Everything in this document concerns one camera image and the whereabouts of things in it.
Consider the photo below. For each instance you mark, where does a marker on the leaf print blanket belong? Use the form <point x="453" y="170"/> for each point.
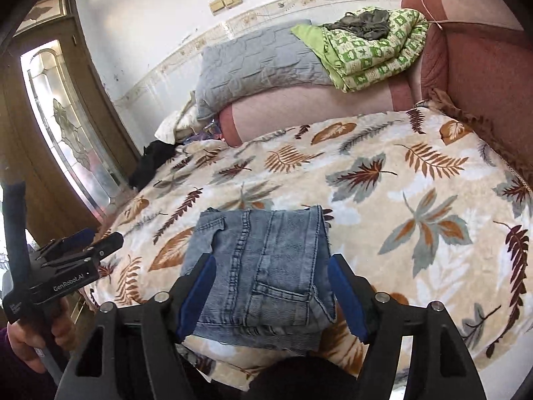
<point x="416" y="200"/>

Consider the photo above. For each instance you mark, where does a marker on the beige wall light switch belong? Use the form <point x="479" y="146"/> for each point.
<point x="225" y="2"/>

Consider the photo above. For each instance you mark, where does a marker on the black cloth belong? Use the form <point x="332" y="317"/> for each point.
<point x="150" y="162"/>

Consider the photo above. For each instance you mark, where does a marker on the dark olive cloth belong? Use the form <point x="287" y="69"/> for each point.
<point x="362" y="23"/>

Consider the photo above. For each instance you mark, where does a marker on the grey quilted pillow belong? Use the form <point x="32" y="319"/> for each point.
<point x="254" y="64"/>

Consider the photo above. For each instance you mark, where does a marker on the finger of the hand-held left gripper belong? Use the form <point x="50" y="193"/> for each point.
<point x="106" y="245"/>
<point x="77" y="239"/>

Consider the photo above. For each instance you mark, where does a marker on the purple patterned item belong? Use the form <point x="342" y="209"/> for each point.
<point x="206" y="133"/>

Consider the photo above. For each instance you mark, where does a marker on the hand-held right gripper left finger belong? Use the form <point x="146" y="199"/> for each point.
<point x="195" y="300"/>

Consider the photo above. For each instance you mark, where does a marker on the dark blue wrapped pole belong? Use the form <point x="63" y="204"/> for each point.
<point x="14" y="225"/>

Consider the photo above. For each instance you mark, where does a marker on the red and pink sofa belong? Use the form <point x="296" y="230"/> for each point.
<point x="479" y="62"/>

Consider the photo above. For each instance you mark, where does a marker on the white crumpled cloth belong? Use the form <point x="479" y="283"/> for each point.
<point x="177" y="127"/>

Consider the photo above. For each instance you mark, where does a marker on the green printed quilt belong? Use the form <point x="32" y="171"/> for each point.
<point x="370" y="58"/>

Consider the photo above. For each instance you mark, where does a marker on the person's left hand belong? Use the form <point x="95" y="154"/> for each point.
<point x="25" y="346"/>

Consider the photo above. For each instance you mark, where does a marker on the wooden door with stained glass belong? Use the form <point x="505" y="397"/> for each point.
<point x="46" y="141"/>

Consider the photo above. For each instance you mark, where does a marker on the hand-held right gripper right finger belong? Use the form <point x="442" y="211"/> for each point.
<point x="347" y="300"/>

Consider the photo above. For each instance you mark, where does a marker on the blue denim pants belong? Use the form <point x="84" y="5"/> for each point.
<point x="266" y="275"/>

